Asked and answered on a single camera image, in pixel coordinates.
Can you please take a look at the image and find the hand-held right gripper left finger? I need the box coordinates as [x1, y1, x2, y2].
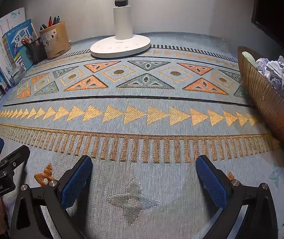
[10, 156, 93, 239]

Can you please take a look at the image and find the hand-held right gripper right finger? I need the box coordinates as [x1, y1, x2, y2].
[195, 155, 278, 239]

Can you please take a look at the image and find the brown woven bowl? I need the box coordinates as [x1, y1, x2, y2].
[237, 46, 284, 152]

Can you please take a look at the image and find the teal booklet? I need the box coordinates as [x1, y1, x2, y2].
[20, 47, 36, 71]

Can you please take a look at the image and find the patterned woven mat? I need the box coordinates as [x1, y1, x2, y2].
[0, 32, 284, 239]

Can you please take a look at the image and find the black mesh pen holder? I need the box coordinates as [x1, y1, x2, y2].
[22, 37, 48, 64]

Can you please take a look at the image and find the blue cover workbook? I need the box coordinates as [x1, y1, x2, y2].
[2, 19, 34, 85]

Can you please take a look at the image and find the bamboo pen holder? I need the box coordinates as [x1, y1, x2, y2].
[39, 21, 71, 60]

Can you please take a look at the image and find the cream pencil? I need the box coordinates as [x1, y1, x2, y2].
[31, 23, 39, 43]

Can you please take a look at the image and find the crumpled grid paper ball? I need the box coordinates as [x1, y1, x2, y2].
[267, 56, 284, 87]

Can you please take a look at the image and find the white desk lamp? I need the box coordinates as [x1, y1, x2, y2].
[90, 0, 151, 58]

